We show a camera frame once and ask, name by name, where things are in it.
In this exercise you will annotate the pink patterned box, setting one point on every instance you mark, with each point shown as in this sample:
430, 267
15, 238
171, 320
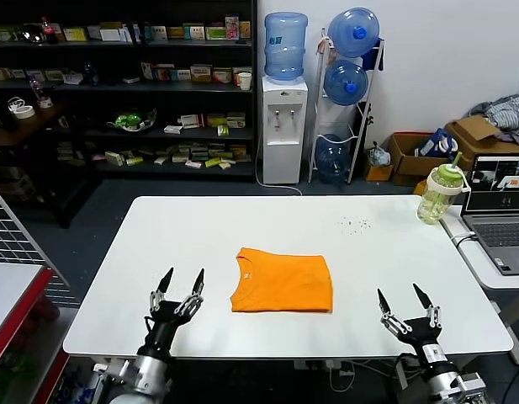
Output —
231, 27

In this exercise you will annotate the white water dispenser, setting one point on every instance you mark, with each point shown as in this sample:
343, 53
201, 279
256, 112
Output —
283, 126

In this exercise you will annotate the black shelving unit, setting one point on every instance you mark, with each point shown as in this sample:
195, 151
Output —
116, 90

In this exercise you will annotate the white paper cup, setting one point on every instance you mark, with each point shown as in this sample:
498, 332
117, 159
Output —
244, 81

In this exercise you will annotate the white tape roll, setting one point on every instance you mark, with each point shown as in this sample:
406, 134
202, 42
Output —
23, 111

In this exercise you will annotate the lime green medicine box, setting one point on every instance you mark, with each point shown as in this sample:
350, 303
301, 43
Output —
134, 161

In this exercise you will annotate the green and white bowl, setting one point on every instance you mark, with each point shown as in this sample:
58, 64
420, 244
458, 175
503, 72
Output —
130, 120

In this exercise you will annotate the orange medicine box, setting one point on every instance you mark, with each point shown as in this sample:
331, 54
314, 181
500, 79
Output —
245, 29

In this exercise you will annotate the yellow and green medicine box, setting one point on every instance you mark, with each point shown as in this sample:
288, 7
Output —
201, 73

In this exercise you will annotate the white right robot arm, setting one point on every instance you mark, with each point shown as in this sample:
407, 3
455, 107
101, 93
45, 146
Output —
448, 383

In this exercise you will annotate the large brown cardboard box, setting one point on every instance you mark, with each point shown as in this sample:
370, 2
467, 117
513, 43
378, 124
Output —
478, 130

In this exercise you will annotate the white work table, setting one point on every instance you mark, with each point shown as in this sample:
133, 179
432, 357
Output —
284, 219

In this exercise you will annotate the cream medicine box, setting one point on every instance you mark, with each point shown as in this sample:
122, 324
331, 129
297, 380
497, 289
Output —
114, 158

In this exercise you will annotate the small yellow cardboard box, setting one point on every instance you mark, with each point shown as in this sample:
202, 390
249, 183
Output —
377, 173

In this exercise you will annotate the striped grey clothes pile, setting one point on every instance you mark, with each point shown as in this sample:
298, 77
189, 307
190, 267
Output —
509, 111

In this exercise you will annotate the brown wooden table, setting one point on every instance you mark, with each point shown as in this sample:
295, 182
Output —
28, 126

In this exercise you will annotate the red framed white cart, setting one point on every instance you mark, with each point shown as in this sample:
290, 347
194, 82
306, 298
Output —
11, 294

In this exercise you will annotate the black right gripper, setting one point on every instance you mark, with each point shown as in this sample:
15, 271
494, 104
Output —
423, 336

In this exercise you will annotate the cardboard box with red rim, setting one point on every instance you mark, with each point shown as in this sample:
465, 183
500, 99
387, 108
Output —
406, 166

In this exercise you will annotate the white box with red print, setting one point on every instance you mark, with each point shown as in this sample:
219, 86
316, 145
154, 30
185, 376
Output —
190, 120

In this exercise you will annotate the dark glossy round object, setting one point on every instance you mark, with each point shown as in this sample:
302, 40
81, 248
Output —
32, 33

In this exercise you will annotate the cola bottle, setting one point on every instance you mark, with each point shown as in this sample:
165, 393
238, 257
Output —
44, 29

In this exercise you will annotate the plain white medicine box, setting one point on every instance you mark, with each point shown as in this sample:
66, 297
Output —
110, 34

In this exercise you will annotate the grey laptop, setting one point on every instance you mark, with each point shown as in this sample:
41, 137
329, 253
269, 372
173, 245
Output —
499, 235

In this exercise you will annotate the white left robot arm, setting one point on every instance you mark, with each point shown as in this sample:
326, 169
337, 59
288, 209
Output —
133, 379

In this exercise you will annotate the orange t-shirt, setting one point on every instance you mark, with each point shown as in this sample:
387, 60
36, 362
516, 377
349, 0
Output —
284, 282

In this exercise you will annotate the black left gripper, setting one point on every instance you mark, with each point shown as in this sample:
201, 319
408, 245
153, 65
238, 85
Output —
164, 324

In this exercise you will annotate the scattered dark crumbs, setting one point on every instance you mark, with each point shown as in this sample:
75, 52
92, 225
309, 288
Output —
353, 223

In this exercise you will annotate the clear plastic bag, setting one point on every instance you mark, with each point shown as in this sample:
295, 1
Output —
377, 155

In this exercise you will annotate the blue water jug with label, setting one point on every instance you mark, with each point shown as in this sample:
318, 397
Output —
285, 46

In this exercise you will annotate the red and white medicine box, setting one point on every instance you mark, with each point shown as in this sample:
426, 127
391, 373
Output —
222, 76

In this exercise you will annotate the small white side table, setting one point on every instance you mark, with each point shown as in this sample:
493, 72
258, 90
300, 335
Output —
494, 282

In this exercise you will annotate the green lid drinking bottle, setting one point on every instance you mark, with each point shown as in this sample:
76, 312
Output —
437, 198

